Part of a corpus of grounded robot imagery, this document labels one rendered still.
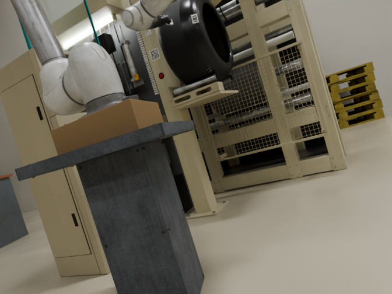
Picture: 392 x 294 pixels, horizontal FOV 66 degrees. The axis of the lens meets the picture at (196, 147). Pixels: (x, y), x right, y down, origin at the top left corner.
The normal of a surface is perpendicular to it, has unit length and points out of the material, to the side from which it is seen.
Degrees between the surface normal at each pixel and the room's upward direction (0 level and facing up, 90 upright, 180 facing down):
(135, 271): 90
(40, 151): 90
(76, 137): 90
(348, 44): 90
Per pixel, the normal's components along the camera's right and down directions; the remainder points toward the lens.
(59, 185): -0.44, 0.18
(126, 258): -0.17, 0.10
